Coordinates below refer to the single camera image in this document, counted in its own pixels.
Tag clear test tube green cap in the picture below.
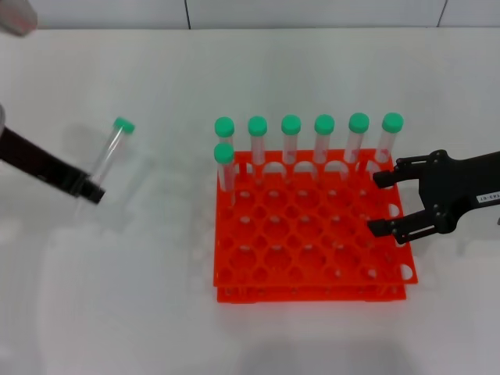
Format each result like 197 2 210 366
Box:
247 115 269 184
280 113 302 183
366 112 405 175
313 113 336 180
213 142 236 204
213 116 236 157
76 116 137 214
344 112 370 179

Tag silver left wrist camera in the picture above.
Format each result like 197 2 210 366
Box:
0 0 39 38

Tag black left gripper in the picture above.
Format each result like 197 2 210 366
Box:
0 125 107 206

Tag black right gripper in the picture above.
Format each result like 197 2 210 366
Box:
366 148 500 247

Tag orange plastic test tube rack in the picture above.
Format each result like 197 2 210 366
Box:
212 148 419 305

